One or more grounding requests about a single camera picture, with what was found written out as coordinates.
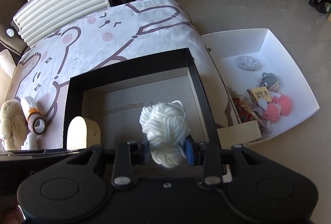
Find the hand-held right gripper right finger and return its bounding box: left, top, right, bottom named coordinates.
left=182, top=135, right=259, bottom=186

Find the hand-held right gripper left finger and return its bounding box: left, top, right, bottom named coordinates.
left=66, top=141, right=150, bottom=186

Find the white yarn ball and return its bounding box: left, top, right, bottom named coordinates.
left=139, top=100, right=191, bottom=169

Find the black cardboard box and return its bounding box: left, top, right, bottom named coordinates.
left=63, top=47, right=228, bottom=162

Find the brown bandage roll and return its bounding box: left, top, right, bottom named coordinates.
left=27, top=113, right=48, bottom=134

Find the beige cardboard flap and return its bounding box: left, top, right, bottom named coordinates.
left=217, top=120, right=262, bottom=147

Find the beige wooden block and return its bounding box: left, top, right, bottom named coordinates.
left=67, top=116, right=101, bottom=149

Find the red snack packet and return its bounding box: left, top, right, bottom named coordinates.
left=231, top=96, right=262, bottom=125

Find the pink yarn pompom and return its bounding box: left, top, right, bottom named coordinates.
left=261, top=103, right=281, bottom=124
left=276, top=95, right=293, bottom=116

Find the small yellow box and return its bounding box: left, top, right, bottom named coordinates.
left=246, top=86, right=272, bottom=104

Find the grey knitted doll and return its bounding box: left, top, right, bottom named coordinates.
left=258, top=72, right=281, bottom=91

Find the white fluffy toy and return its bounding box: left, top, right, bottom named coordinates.
left=21, top=133, right=40, bottom=150

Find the bear printed blanket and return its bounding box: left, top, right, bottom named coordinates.
left=5, top=0, right=241, bottom=151

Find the white cardboard box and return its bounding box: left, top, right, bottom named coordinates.
left=200, top=28, right=319, bottom=145

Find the beige plush toy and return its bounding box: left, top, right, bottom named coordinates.
left=0, top=100, right=28, bottom=151

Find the white paper towel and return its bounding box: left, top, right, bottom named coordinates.
left=0, top=49, right=16, bottom=79

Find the cream ribbed suitcase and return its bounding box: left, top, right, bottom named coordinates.
left=6, top=0, right=136, bottom=47

